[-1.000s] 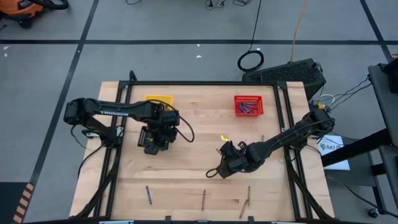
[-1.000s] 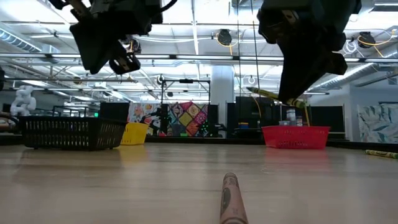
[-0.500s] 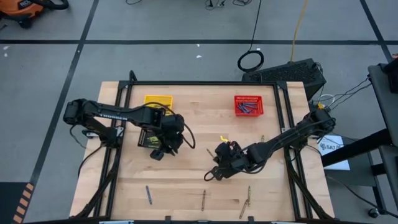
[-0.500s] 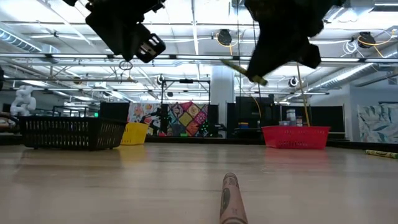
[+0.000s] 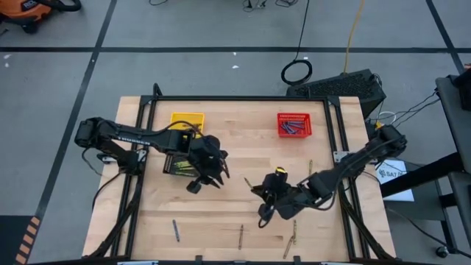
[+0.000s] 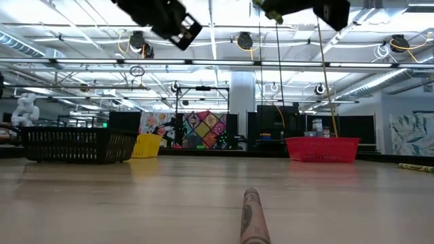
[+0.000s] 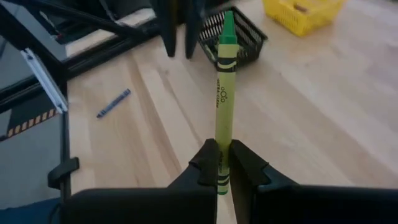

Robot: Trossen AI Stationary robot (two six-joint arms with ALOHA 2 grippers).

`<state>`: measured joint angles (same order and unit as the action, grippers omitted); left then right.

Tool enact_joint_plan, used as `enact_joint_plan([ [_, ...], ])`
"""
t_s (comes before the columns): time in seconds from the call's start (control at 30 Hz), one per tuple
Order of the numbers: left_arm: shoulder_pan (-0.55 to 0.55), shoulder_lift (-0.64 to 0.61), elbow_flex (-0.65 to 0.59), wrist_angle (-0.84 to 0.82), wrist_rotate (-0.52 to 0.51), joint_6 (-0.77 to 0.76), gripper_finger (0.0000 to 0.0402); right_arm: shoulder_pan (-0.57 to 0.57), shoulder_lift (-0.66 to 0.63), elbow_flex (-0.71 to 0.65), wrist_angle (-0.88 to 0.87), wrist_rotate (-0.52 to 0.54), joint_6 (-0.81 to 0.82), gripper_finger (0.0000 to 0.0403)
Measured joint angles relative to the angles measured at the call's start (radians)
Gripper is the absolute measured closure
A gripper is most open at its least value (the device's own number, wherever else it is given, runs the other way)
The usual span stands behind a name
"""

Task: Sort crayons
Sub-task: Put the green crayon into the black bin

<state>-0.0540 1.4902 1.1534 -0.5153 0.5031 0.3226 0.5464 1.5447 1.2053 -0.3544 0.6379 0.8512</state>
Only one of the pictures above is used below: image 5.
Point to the red plastic basket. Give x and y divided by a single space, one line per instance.
283 117

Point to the black computer case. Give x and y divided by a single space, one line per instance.
342 86

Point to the green crayon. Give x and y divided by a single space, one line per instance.
248 182

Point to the yellow plastic basket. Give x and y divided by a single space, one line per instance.
184 117

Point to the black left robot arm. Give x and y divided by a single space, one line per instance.
121 137

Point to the orange shop vacuum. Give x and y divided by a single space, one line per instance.
22 11

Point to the black plastic basket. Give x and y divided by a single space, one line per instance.
166 164

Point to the white printed paper sheet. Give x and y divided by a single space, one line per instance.
395 184

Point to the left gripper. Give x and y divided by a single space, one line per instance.
206 156

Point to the black aluminium table frame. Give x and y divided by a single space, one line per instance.
239 98

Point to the brown crayon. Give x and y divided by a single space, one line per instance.
241 236
189 125
288 247

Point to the black caster wheel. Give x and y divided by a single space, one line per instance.
441 252

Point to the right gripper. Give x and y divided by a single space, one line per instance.
281 195

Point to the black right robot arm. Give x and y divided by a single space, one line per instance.
353 165

